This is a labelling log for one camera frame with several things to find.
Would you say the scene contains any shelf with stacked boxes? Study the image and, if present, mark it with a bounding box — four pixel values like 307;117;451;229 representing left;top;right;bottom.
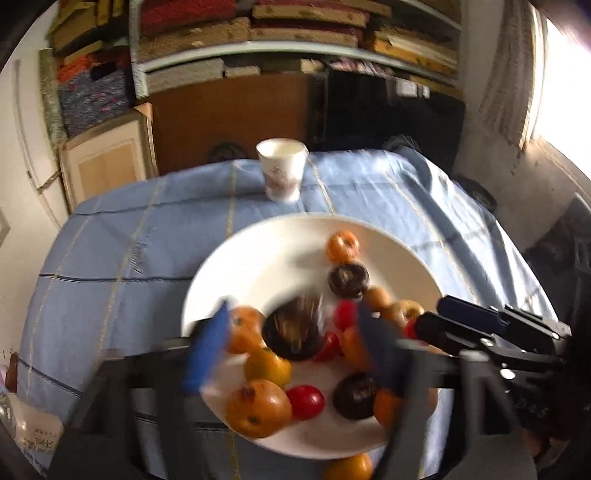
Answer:
48;0;462;139

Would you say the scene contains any brown wooden object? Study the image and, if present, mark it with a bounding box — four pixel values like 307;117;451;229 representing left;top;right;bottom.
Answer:
6;352;20;393

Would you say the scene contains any large orange persimmon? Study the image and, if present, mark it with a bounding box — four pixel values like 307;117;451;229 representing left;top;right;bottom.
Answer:
225;379;293;439

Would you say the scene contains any light wooden framed panel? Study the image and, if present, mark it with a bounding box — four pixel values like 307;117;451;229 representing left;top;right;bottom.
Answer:
59;104;160;210

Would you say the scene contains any green patterned roll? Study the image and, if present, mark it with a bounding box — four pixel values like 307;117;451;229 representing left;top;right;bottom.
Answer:
39;48;69;146

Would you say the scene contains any orange tangerine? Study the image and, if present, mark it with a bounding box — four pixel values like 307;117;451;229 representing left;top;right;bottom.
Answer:
323;452;374;480
341;327;372;372
325;230;361;265

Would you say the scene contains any blue checked tablecloth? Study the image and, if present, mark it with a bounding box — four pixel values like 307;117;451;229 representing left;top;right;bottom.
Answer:
18;148;557;480

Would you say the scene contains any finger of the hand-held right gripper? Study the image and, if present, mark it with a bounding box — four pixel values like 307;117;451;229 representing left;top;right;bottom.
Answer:
437;294;572;343
413;311;509;366

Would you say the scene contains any striped brownish tomato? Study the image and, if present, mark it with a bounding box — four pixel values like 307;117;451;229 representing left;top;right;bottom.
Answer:
226;305;266;354

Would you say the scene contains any beige curtain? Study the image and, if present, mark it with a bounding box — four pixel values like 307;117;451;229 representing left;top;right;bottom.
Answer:
478;0;543;148

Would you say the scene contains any white oval plate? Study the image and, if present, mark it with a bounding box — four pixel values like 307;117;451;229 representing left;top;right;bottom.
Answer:
181;212;455;460

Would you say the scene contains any white paper cup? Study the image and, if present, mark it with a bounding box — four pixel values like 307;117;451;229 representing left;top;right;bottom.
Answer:
256;138;309;203

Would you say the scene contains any small dark mangosteen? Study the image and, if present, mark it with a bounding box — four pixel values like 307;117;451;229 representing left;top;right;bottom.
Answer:
333;373;382;421

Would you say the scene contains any bright window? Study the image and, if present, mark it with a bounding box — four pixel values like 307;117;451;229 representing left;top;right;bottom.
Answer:
531;9;591;181

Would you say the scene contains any white metal shelf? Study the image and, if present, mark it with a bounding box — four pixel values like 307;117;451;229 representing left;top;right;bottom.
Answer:
129;0;462;97

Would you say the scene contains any large red tomato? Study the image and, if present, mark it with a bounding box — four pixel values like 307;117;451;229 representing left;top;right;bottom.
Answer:
286;384;326;421

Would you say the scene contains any brown wooden board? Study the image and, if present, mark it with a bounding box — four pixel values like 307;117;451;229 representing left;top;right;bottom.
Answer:
152;74;319;176

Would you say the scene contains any small yellow-orange tangerine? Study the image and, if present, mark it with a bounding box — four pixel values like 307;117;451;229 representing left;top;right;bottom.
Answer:
245;347;293;387

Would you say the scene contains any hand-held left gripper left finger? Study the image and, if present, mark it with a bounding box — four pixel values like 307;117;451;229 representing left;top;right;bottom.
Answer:
48;300;232;480

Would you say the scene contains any black flat panel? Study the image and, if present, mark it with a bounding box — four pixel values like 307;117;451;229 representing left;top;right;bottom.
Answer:
314;69;466;174

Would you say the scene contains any white drink can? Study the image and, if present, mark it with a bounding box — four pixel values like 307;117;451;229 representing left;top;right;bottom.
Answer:
0;392;63;469

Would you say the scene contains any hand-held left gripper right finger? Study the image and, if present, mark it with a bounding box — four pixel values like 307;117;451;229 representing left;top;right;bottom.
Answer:
355;302;539;480

